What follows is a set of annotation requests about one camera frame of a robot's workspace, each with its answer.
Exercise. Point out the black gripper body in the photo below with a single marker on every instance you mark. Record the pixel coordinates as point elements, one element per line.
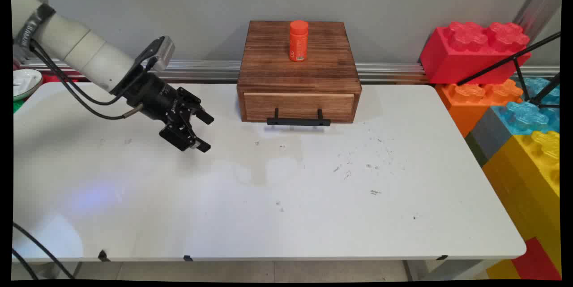
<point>154,96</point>

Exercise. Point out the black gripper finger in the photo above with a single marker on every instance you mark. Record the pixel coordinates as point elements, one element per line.
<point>179,137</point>
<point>192,103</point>

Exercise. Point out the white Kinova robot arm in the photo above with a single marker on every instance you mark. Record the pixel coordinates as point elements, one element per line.
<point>85,49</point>

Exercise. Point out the brown wooden drawer cabinet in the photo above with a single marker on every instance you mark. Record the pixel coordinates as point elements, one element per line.
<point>268,63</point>

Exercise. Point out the low red block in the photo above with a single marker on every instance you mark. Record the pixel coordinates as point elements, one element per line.
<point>53,78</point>

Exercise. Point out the orange plastic bottle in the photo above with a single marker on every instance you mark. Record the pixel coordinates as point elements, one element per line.
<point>298,40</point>

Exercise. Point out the white bowl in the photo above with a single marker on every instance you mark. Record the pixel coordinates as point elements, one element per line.
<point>27,82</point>

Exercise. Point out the green block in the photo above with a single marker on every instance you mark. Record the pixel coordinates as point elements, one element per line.
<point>18,105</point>

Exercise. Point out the large red building block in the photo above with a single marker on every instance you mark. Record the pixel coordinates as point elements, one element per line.
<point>447,54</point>

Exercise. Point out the large orange building block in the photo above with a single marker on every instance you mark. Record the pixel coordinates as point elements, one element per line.
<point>461,112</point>

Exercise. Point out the white table leg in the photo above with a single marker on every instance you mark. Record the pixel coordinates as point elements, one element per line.
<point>429,271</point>

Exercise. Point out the large grey building block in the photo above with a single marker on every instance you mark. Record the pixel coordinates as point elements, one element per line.
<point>490,137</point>

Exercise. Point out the black tripod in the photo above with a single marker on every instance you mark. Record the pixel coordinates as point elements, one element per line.
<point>515,57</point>

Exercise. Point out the large blue building block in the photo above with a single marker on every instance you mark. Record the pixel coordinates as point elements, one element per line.
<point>537,85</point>
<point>521,117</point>

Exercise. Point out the large yellow building block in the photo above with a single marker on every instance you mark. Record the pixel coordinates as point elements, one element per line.
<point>528,188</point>

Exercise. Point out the flat red building block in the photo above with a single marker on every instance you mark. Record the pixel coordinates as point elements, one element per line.
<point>537,264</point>

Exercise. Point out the aluminium wall rail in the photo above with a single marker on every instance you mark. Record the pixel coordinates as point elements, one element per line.
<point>201,72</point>

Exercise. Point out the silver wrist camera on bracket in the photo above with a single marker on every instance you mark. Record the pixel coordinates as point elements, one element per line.
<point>161,52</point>

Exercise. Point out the aluminium profile post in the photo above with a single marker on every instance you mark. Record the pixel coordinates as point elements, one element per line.
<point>541,0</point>

